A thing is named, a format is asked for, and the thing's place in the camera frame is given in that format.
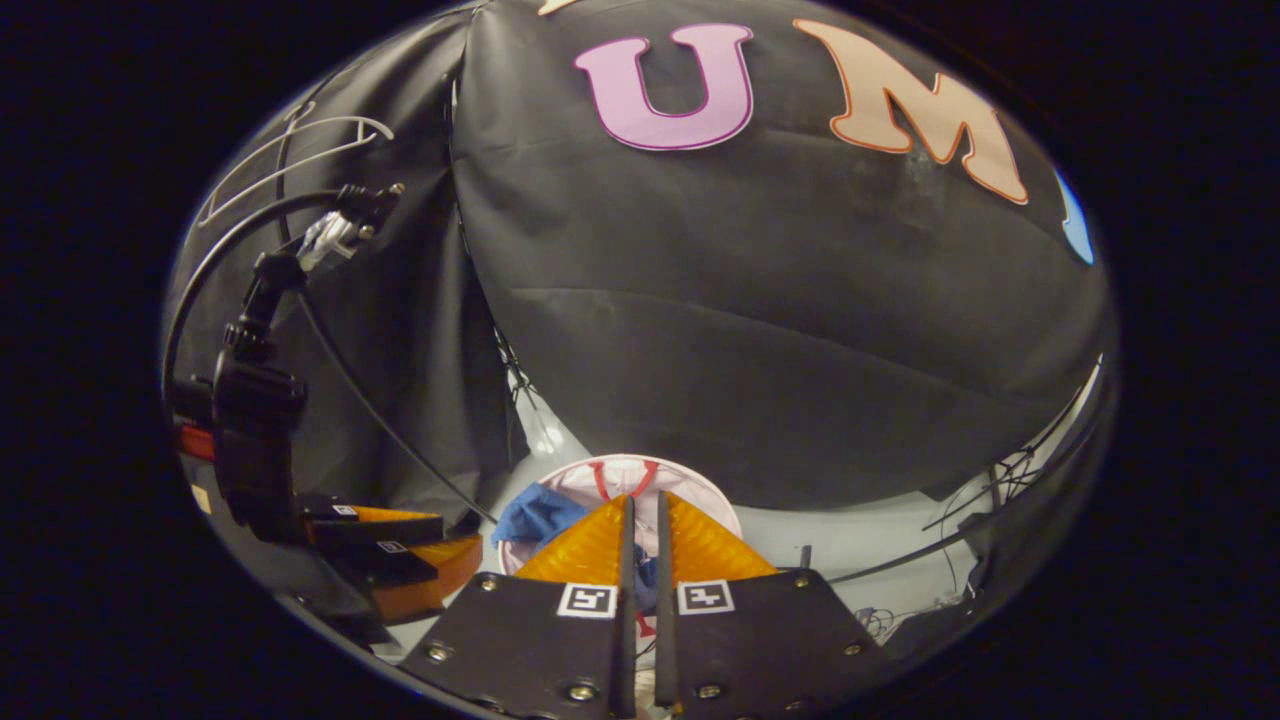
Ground empty white hanger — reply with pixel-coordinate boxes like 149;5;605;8
198;100;396;229

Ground black backdrop cloth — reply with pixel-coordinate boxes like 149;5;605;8
165;0;1113;511

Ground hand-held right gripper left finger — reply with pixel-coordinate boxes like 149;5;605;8
400;493;638;720

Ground grey floor cable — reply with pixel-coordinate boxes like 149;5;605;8
855;600;971;643

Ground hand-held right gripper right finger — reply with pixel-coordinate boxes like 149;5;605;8
655;490;891;716

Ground blue corduroy jacket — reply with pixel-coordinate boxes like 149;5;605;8
490;483;661;613

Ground thin black cables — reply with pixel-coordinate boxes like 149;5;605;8
920;440;1061;536

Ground black cable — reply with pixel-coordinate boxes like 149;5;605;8
160;188;346;403
295;288;499;525

